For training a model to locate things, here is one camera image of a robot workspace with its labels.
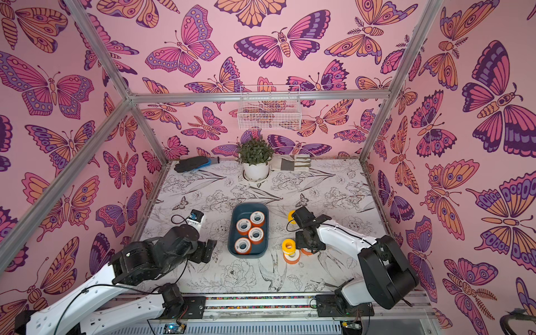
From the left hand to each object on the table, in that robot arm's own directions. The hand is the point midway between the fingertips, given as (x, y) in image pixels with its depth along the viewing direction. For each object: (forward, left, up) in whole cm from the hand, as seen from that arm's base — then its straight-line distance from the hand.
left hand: (208, 238), depth 70 cm
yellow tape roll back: (+19, -30, -19) cm, 40 cm away
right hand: (+5, -35, -19) cm, 40 cm away
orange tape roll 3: (+9, -14, -18) cm, 25 cm away
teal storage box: (+20, -7, -15) cm, 26 cm away
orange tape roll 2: (+14, -8, -18) cm, 24 cm away
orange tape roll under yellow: (-1, -30, -18) cm, 35 cm away
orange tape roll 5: (+2, -36, -17) cm, 39 cm away
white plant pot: (+43, -13, -17) cm, 48 cm away
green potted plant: (+41, -13, +2) cm, 43 cm away
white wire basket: (+57, -20, +14) cm, 62 cm away
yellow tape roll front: (+4, -28, -17) cm, 33 cm away
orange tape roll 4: (+5, -9, -19) cm, 21 cm away
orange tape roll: (+17, -14, -18) cm, 29 cm away
